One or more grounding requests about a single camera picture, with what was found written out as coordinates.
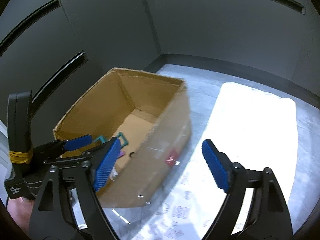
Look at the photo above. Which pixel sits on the person's left hand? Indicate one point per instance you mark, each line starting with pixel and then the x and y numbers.
pixel 17 211

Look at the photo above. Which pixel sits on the yellow rubber band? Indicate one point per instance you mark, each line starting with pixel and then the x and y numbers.
pixel 18 156

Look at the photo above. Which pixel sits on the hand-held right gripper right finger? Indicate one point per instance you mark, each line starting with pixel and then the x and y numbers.
pixel 216 165

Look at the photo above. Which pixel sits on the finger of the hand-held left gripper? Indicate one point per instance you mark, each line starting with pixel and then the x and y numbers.
pixel 67 158
pixel 77 142

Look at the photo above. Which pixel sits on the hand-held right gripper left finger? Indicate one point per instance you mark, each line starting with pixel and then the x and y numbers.
pixel 107 165

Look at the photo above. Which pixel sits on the brown cardboard box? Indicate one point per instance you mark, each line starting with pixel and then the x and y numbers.
pixel 162 142

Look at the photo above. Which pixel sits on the small purple bottle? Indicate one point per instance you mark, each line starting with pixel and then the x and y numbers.
pixel 121 154

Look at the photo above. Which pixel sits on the green toy suitcase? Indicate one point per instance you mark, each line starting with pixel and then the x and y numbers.
pixel 123 141

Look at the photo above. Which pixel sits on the white printed mat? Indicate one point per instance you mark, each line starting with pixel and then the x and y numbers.
pixel 250 130

